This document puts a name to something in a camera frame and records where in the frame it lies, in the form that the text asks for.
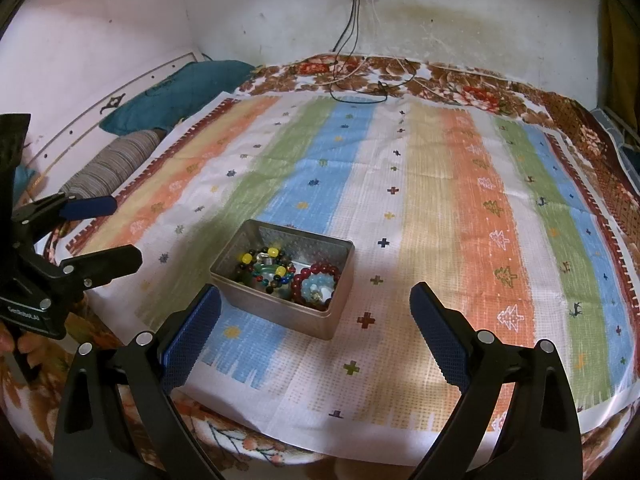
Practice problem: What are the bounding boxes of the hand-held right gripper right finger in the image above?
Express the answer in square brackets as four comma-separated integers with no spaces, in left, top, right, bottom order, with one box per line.
[409,281,583,480]

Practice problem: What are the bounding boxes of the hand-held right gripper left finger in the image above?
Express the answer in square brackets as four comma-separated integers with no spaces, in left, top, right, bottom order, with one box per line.
[52,284,223,480]

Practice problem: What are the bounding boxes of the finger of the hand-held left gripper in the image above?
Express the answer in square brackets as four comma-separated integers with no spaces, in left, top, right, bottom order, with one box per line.
[55,244,144,289]
[12,193,118,242]

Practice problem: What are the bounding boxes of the silver metal tin box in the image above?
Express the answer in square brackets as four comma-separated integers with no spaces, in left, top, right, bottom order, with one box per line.
[209,218,356,342]

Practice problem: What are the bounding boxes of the yellow and dark bead bracelet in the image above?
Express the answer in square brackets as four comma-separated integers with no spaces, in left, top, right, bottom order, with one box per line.
[235,245,296,293]

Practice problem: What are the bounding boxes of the multicoloured glass bead bracelet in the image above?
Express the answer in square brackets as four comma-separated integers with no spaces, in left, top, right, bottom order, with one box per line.
[250,247,301,286]

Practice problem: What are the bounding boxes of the red bead bracelet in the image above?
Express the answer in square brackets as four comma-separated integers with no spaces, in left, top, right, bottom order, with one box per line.
[292,261,343,307]

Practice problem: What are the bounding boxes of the light blue bead bracelet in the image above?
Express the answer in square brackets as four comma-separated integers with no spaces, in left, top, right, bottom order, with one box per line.
[301,272,337,308]

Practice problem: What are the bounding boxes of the person's left hand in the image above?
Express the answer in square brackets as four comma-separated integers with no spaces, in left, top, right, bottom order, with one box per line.
[0,326,36,358]

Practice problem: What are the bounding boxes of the striped bolster pillow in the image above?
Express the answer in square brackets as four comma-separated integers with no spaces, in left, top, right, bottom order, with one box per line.
[60,130,163,201]

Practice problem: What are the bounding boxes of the green bangle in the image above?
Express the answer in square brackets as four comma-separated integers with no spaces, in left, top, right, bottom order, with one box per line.
[251,262,291,283]

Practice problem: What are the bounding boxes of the colourful striped cloth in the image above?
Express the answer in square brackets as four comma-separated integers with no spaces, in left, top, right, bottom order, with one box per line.
[65,92,633,461]

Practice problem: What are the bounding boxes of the teal blanket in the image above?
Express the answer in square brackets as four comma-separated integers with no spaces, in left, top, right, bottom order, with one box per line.
[99,60,256,136]

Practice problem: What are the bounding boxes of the brown floral blanket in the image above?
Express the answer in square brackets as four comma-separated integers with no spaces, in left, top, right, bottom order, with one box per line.
[0,52,640,480]

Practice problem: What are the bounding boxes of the yellow cloth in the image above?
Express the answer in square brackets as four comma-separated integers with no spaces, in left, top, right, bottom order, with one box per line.
[600,0,640,111]

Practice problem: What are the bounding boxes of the white bed frame board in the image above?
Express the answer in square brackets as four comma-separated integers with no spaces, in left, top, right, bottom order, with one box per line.
[20,50,206,171]

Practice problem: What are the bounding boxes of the white cable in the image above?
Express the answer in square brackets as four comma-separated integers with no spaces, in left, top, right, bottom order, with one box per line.
[327,0,426,96]

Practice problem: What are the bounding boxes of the black cable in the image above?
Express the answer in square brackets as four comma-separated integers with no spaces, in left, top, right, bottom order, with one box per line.
[329,0,418,104]

